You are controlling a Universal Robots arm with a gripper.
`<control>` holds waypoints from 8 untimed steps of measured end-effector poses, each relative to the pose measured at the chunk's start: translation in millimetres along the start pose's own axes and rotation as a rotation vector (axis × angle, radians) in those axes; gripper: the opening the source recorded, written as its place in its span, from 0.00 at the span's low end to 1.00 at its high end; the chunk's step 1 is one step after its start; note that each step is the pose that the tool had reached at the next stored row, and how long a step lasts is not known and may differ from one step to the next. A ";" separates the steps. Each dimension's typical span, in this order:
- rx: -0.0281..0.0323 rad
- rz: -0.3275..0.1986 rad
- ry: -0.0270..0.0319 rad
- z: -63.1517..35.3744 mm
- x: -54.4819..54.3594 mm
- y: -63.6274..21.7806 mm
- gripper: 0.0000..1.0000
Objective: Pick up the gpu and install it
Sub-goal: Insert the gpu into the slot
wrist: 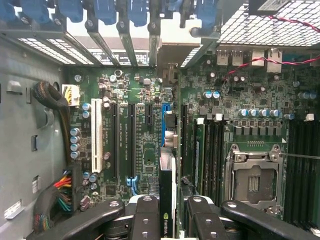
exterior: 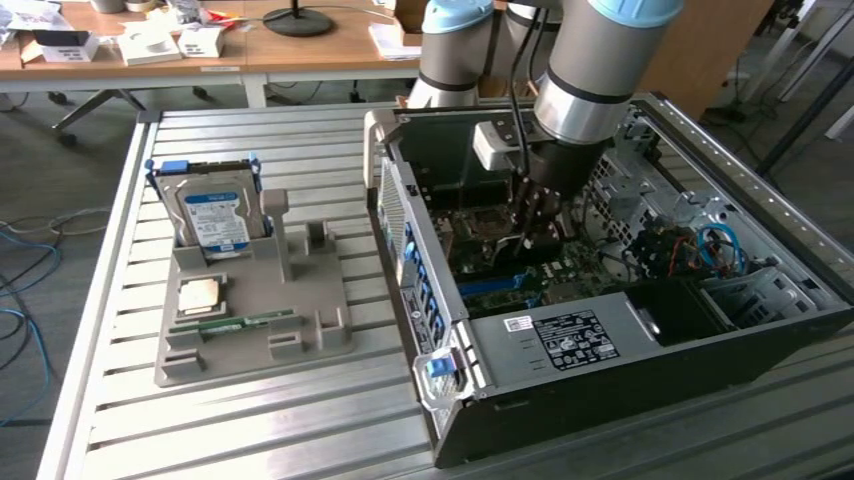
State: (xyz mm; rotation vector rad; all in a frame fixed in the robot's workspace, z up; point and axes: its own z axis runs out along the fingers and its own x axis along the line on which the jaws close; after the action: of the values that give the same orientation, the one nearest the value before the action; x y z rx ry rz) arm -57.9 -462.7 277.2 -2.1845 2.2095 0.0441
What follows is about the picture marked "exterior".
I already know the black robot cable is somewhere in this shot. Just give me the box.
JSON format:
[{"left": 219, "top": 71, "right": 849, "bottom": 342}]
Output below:
[{"left": 509, "top": 0, "right": 553, "bottom": 175}]

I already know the wooden cabinet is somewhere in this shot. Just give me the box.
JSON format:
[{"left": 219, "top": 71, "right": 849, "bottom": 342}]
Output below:
[{"left": 619, "top": 0, "right": 780, "bottom": 121}]

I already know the CPU socket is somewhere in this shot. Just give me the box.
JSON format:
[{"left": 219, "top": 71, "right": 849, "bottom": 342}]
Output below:
[{"left": 461, "top": 207, "right": 521, "bottom": 239}]

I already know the blue wire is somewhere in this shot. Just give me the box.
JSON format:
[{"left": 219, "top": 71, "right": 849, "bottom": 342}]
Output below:
[{"left": 697, "top": 222, "right": 749, "bottom": 279}]

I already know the green motherboard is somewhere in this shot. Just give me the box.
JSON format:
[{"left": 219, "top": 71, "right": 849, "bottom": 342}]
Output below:
[{"left": 426, "top": 192, "right": 629, "bottom": 319}]

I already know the black open PC case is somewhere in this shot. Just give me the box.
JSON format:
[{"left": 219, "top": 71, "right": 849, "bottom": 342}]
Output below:
[{"left": 363, "top": 91, "right": 854, "bottom": 470}]

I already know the green graphics card black fan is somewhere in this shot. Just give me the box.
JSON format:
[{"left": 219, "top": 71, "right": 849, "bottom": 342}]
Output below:
[{"left": 447, "top": 232, "right": 569, "bottom": 276}]

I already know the grey power supply unit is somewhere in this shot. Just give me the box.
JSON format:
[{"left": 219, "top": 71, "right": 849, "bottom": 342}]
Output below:
[{"left": 466, "top": 292, "right": 659, "bottom": 396}]

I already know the black round stand base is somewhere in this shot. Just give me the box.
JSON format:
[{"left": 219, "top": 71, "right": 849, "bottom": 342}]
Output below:
[{"left": 262, "top": 0, "right": 335, "bottom": 37}]

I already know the hard disk in blue caddy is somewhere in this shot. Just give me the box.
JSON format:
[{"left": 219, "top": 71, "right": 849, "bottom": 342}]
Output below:
[{"left": 143, "top": 152, "right": 272, "bottom": 261}]

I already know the small white box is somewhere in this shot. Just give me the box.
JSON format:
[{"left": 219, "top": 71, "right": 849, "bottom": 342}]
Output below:
[{"left": 176, "top": 27, "right": 227, "bottom": 59}]

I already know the black drive box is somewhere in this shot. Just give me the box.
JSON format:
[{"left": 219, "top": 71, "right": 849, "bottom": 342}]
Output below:
[{"left": 623, "top": 279, "right": 739, "bottom": 347}]

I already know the grey parts rack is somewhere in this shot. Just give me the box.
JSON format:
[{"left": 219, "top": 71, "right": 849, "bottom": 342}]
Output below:
[{"left": 154, "top": 188, "right": 355, "bottom": 389}]

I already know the brown cardboard box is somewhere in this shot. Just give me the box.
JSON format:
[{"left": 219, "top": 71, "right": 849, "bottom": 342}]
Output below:
[{"left": 393, "top": 0, "right": 430, "bottom": 34}]

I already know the white box black lid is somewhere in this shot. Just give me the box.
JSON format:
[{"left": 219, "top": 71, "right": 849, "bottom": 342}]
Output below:
[{"left": 32, "top": 29, "right": 102, "bottom": 64}]

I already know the blue floor cable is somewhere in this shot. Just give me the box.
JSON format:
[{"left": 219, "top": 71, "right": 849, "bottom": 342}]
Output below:
[{"left": 0, "top": 307, "right": 55, "bottom": 429}]

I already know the CPU chip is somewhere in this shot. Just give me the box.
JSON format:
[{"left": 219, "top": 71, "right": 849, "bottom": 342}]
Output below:
[{"left": 176, "top": 277, "right": 227, "bottom": 316}]

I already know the blue expansion slot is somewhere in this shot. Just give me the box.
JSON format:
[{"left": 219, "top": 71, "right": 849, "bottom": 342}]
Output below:
[{"left": 458, "top": 274, "right": 529, "bottom": 297}]

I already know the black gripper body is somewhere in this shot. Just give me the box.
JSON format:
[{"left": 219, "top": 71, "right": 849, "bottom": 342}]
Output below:
[{"left": 518, "top": 139, "right": 614, "bottom": 197}]

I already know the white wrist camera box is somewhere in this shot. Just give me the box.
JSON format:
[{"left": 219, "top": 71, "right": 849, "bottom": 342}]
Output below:
[{"left": 471, "top": 121, "right": 537, "bottom": 172}]

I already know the blue case latch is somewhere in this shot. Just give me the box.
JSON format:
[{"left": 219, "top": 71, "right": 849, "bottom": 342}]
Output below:
[{"left": 426, "top": 352, "right": 459, "bottom": 379}]

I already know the wooden desk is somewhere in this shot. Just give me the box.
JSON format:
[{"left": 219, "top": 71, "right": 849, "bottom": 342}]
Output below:
[{"left": 0, "top": 0, "right": 613, "bottom": 146}]

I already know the white booklet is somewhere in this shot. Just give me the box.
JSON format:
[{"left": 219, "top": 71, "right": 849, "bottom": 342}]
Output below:
[{"left": 369, "top": 22, "right": 423, "bottom": 61}]

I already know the green RAM stick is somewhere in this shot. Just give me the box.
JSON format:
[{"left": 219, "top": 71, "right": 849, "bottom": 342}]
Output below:
[{"left": 167, "top": 308, "right": 299, "bottom": 335}]

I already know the silver disk bay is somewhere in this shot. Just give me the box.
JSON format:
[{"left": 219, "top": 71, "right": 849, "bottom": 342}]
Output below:
[{"left": 699, "top": 266, "right": 826, "bottom": 331}]

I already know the white box round insert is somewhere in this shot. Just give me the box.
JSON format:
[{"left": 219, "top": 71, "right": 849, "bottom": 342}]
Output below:
[{"left": 116, "top": 22, "right": 183, "bottom": 66}]

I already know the white floor cable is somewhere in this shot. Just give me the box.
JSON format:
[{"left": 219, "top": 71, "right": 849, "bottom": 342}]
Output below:
[{"left": 0, "top": 207, "right": 112, "bottom": 237}]

